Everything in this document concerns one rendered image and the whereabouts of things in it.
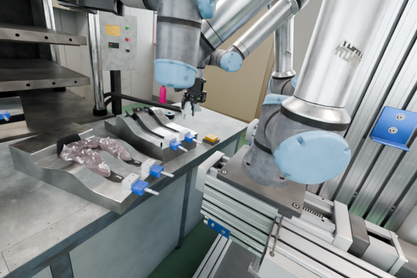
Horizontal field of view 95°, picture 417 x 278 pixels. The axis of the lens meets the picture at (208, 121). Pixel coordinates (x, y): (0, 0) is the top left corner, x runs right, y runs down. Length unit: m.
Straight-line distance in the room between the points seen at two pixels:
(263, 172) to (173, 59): 0.36
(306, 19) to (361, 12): 2.80
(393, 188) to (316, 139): 0.44
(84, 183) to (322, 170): 0.70
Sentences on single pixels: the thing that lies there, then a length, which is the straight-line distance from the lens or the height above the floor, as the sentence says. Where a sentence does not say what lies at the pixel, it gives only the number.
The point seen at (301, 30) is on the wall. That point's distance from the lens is 3.14.
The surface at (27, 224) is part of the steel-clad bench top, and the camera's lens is 0.83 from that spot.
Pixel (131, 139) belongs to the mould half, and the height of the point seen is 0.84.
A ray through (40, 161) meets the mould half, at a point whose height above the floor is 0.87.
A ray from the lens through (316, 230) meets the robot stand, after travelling 0.61.
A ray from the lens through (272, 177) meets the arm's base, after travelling 0.54.
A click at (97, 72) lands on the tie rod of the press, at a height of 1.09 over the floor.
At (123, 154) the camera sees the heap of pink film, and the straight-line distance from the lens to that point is 0.89.
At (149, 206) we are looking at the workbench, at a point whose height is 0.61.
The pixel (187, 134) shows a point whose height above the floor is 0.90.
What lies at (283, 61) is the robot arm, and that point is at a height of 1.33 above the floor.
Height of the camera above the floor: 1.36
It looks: 22 degrees down
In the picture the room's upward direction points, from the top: 9 degrees clockwise
